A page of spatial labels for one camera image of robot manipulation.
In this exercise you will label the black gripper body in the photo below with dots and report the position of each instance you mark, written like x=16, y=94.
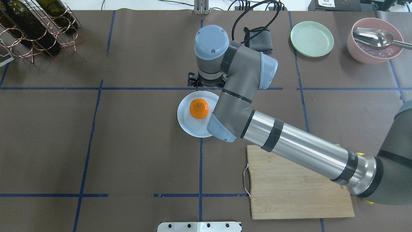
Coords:
x=210, y=84

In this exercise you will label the orange mandarin fruit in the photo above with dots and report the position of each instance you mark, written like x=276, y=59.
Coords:
x=199, y=108

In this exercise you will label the light blue plate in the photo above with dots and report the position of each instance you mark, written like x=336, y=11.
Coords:
x=196, y=127

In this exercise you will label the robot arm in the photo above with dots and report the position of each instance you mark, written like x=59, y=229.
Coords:
x=241, y=71

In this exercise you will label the light green plate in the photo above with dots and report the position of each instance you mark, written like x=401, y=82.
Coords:
x=311, y=39

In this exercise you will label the folded grey cloth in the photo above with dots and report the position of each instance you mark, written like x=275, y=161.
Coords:
x=258, y=39

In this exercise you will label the black power strip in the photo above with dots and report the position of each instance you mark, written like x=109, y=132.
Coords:
x=243, y=5

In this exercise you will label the wooden cutting board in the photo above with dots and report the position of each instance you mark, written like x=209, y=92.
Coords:
x=281, y=189

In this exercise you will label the dark wine bottle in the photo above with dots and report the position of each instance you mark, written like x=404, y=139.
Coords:
x=12, y=29
x=60, y=14
x=31, y=26

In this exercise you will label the pink bowl with ice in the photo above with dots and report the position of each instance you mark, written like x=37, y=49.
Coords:
x=362, y=56

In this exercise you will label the metal scoop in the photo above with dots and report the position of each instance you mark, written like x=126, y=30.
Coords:
x=378, y=38

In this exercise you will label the aluminium frame post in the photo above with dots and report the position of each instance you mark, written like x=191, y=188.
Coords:
x=201, y=7

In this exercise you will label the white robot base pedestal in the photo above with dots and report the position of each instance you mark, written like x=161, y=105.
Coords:
x=216, y=226

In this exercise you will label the copper wire bottle rack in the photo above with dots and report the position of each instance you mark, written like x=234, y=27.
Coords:
x=25, y=49

